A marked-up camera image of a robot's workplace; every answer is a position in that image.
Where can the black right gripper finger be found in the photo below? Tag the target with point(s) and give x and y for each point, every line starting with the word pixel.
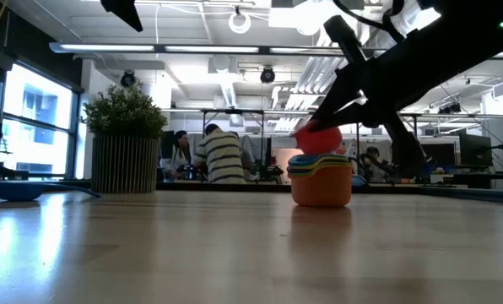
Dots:
pixel 353 117
pixel 340 97

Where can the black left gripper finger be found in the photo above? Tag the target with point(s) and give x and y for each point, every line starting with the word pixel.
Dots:
pixel 125 10

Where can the red measuring cup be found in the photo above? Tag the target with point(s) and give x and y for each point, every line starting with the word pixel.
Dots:
pixel 319 141

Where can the light blue measuring cup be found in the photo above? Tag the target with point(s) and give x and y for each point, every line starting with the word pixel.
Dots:
pixel 319 159

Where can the yellow measuring cup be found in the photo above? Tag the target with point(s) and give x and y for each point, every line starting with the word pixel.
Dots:
pixel 319 166

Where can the orange measuring cup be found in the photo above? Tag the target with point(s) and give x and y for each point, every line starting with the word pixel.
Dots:
pixel 321 192

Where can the medium blue measuring cup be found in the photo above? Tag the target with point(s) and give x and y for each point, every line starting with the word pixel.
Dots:
pixel 17 192

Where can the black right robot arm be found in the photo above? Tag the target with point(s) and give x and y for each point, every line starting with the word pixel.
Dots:
pixel 488 42

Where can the long ceiling light bar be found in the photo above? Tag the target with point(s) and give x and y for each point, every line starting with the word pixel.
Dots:
pixel 108 47

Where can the person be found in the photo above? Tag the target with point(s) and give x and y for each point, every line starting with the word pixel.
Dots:
pixel 371 156
pixel 222 156
pixel 180 148

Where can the black computer monitor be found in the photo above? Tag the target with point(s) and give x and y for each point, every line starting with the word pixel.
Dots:
pixel 475 150

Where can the green plant in ribbed pot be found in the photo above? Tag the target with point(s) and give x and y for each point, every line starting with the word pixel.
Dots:
pixel 125 160

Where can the black ceiling camera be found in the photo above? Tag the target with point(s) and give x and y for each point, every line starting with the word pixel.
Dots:
pixel 267 76
pixel 128 79

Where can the black aluminium table frame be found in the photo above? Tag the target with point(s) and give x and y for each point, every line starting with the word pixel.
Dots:
pixel 217 187

